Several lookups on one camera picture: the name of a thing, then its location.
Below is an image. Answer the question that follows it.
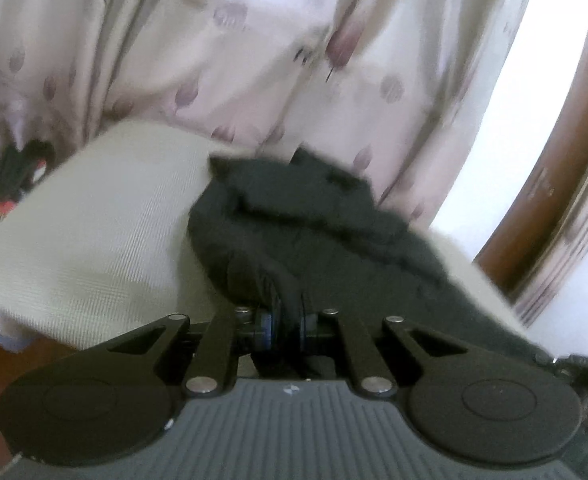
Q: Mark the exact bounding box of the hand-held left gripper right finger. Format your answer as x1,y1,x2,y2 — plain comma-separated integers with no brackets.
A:
296,306,480,397

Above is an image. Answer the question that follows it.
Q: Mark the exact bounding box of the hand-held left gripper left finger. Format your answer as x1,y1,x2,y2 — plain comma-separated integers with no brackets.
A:
81,305,281,398

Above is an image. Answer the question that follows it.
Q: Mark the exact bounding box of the black puffer jacket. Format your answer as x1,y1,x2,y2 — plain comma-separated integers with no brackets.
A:
186,145,555,381

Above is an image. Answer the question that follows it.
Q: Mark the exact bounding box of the white textured cloth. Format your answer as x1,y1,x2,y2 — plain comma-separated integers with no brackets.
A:
0,122,530,353

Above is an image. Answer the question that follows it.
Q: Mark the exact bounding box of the pale purple cloth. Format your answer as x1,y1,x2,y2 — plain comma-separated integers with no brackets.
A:
0,304,35,356

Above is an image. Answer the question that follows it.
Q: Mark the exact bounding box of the leaf print curtain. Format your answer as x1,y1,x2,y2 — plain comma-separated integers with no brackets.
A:
0,0,540,233

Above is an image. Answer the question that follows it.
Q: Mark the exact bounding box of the plush toy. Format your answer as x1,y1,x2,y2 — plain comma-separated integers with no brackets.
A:
0,139,58,243

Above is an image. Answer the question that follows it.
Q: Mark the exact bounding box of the brown wooden door frame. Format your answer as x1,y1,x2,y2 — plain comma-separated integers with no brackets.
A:
474,10,588,326

